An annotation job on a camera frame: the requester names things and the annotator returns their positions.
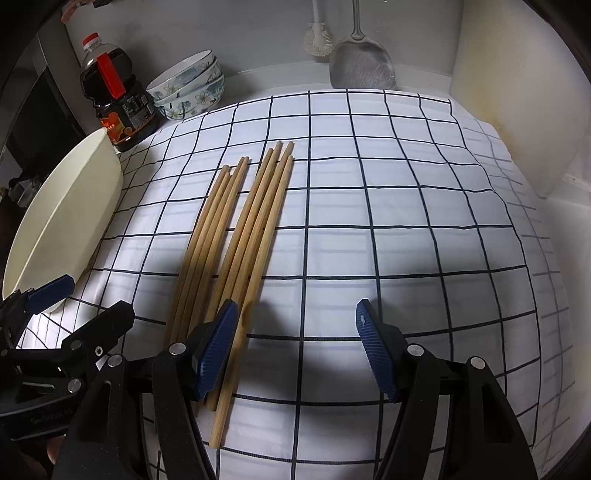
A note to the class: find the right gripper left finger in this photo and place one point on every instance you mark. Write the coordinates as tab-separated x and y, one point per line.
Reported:
108	437

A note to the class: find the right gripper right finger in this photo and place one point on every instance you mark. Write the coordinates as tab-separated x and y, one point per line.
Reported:
454	421

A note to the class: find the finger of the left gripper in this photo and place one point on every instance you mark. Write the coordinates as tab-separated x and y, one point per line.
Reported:
99	335
48	296

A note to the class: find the cream oval plastic basin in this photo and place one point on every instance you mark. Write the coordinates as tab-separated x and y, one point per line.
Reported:
66	219

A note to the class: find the wooden chopstick five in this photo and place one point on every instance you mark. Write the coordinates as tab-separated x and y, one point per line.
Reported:
193	263

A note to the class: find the wooden chopstick eleven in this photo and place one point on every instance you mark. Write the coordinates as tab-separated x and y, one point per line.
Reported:
258	255

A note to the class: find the wooden chopstick six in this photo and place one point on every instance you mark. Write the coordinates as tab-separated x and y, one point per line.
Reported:
182	334

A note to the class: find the wooden chopstick ten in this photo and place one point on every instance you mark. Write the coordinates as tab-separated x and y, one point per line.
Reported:
233	278

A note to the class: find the wooden chopstick eight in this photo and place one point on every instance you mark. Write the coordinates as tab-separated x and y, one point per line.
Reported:
242	230

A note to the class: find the wooden chopstick nine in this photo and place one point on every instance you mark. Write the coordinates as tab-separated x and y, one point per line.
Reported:
251	221

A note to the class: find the wooden chopstick seven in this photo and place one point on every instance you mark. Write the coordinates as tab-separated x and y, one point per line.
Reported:
219	249

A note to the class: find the dark soy sauce bottle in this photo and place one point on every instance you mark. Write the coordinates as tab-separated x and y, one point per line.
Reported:
121	104

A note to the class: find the white black checkered cloth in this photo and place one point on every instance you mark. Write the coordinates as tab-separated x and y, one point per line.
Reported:
398	198

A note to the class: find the bottom floral ceramic bowl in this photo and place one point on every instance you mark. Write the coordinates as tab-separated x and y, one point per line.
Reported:
193	103

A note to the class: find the floral ceramic bowl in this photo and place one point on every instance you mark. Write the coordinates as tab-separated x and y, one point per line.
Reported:
209	75
193	103
179	75

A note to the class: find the top floral ceramic bowl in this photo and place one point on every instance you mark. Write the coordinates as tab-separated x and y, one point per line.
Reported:
179	75

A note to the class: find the middle floral ceramic bowl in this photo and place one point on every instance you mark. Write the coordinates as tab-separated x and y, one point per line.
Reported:
209	75

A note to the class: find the white cutting board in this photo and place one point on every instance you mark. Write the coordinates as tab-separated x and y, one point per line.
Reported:
513	71

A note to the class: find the white dish brush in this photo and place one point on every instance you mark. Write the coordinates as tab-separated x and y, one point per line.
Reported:
317	41

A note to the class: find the steel spatula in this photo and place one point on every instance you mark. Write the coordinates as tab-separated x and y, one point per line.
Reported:
360	62

